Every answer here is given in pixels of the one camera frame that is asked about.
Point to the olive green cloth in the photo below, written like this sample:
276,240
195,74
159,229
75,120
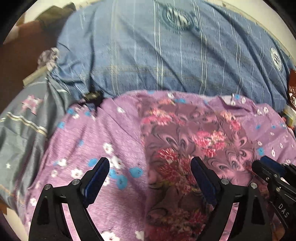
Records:
55,16

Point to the brown wooden headboard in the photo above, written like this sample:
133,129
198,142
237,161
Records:
19,57

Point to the purple flowered bed sheet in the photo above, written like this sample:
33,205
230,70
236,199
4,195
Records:
149,139

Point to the blue plaid quilt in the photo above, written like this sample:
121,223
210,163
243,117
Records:
187,46

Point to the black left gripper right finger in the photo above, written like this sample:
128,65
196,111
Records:
251,221

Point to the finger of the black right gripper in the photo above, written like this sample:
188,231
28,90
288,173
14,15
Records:
283,171
281,194

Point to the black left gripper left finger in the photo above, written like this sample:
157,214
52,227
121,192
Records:
49,222

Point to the dark red plastic bag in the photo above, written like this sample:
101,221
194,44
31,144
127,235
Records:
291,90

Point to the grey star patterned pillow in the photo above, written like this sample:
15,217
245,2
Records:
27,123

